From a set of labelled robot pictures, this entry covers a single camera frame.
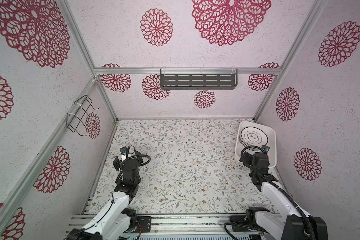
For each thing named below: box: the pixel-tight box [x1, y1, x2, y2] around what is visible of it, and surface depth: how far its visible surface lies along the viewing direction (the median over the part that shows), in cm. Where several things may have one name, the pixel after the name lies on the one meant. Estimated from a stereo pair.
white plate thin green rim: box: [239, 126, 269, 148], surface depth 105 cm
